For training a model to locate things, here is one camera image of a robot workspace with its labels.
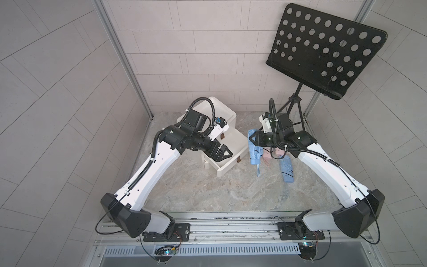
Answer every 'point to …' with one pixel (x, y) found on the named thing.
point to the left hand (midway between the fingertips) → (226, 147)
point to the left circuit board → (165, 252)
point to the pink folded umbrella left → (271, 152)
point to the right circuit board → (307, 250)
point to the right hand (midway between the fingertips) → (251, 137)
